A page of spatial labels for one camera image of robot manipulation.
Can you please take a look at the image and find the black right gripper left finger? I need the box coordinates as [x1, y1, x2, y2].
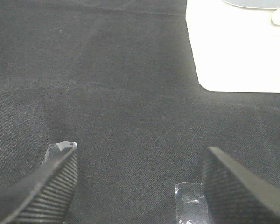
[0, 149, 78, 224]

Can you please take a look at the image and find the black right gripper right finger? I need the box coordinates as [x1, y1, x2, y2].
[202, 147, 280, 224]

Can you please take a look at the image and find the clear tape strip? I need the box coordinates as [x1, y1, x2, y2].
[41, 141, 77, 165]
[175, 182, 209, 224]

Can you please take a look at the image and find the black table cloth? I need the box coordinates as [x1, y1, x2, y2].
[0, 0, 280, 224]

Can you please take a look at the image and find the white plastic basket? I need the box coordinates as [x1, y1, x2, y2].
[185, 0, 280, 93]

